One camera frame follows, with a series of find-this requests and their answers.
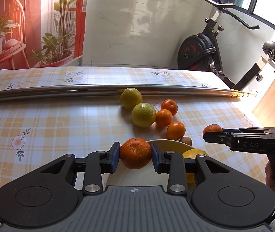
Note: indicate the brown kiwi fruit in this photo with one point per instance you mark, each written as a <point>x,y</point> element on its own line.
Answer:
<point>186,140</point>

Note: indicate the green citrus fruit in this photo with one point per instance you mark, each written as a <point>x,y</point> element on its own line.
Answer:
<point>130,97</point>
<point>143,115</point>

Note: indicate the orange mandarin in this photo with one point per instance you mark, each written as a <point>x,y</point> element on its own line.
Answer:
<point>170,105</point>
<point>175,130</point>
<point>212,128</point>
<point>163,118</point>
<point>135,153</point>

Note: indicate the large yellow lemon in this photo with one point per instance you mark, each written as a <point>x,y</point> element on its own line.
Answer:
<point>191,167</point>

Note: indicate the green citrus fruit far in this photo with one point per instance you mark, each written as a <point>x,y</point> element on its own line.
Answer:
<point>130,97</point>

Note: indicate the black exercise bike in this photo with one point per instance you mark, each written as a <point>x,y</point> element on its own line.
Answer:
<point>239,46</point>

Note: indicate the steel telescopic pole gold end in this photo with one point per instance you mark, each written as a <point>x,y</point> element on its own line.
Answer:
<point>86,90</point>

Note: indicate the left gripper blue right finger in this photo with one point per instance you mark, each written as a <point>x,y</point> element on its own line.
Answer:
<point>173,164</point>

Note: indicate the yellow bowl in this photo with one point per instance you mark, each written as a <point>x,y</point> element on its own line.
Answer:
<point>145,176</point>

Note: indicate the printed room scene backdrop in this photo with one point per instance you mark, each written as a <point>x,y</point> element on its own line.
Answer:
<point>41,33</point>

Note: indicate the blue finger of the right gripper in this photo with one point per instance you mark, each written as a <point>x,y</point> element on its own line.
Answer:
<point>218,137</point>
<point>234,130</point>

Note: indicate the yellow plaid floral tablecloth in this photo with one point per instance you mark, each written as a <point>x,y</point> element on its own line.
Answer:
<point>32,133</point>

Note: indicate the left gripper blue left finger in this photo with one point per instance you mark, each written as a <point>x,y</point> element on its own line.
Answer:
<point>96,164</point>

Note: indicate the green citrus fruit near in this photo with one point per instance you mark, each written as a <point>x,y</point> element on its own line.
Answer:
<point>143,115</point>

